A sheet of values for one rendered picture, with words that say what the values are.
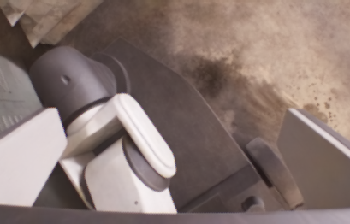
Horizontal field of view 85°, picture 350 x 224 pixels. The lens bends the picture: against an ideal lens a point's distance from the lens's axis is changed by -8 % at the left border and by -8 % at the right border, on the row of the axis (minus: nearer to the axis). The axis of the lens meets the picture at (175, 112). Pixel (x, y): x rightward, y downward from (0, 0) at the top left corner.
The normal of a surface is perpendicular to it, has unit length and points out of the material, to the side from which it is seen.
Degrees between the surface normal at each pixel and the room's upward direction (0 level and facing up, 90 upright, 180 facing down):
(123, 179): 19
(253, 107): 0
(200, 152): 0
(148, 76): 0
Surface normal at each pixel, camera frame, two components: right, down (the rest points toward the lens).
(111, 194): -0.37, -0.26
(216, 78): -0.19, 0.00
